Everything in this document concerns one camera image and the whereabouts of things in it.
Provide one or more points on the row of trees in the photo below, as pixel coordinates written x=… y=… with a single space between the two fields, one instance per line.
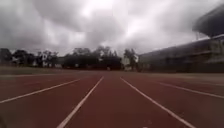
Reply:
x=90 y=60

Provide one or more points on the red running track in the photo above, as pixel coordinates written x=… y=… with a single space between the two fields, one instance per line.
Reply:
x=113 y=103

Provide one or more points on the grandstand building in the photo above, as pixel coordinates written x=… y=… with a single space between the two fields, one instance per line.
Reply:
x=186 y=56

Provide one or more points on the small pale building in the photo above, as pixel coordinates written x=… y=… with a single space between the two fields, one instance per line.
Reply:
x=126 y=62

